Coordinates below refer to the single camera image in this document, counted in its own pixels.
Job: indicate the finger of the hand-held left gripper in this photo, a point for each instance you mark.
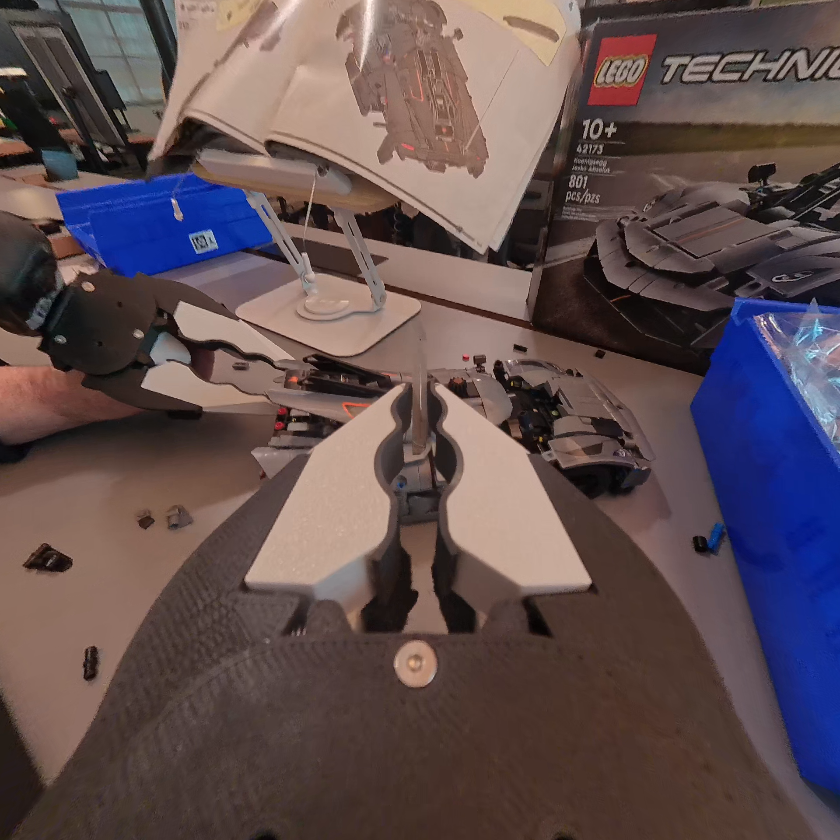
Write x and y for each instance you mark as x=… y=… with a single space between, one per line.
x=197 y=387
x=223 y=328

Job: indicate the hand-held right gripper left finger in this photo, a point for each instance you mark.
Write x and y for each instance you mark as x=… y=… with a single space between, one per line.
x=315 y=525

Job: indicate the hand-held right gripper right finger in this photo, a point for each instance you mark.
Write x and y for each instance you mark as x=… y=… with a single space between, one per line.
x=518 y=525

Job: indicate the grey lego car model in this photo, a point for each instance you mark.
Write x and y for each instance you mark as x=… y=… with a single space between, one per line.
x=577 y=407

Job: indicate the long grey orange-striped lego panel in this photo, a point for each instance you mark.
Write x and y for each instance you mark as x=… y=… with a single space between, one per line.
x=420 y=394

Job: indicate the small grey lego piece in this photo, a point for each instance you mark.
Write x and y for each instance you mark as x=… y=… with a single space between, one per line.
x=177 y=517

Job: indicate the small dark grey lego plate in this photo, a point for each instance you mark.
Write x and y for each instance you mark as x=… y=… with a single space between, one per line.
x=145 y=520

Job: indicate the small blue lego piece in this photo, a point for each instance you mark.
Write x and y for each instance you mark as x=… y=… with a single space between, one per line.
x=710 y=539

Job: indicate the black angled lego connector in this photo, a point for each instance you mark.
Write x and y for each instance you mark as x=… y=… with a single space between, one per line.
x=47 y=558

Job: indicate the lego instruction booklet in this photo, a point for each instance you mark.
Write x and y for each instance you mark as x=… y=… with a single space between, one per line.
x=426 y=98

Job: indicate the person's left hand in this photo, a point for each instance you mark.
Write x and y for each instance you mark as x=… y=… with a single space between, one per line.
x=52 y=400

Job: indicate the blue bin with square tag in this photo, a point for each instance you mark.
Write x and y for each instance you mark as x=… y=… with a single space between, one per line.
x=131 y=223

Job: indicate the white desk stand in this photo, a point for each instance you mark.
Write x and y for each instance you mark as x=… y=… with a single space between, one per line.
x=367 y=328

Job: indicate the blue plastic bin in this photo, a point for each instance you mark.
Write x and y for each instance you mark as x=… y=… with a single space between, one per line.
x=754 y=492

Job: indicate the clear plastic bag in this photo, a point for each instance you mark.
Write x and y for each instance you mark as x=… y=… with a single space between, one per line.
x=807 y=367

